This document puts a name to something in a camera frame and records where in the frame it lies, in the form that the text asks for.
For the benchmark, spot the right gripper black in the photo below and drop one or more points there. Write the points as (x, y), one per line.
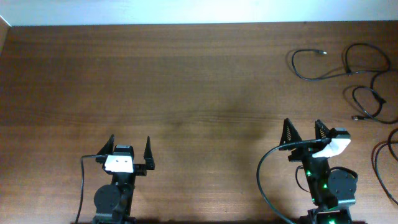
(295, 137)

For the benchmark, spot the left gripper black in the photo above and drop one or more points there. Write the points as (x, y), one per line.
(140, 168)

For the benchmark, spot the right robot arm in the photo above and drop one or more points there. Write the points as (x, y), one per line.
(332, 188)

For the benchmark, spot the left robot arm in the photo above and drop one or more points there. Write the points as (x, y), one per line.
(113, 201)

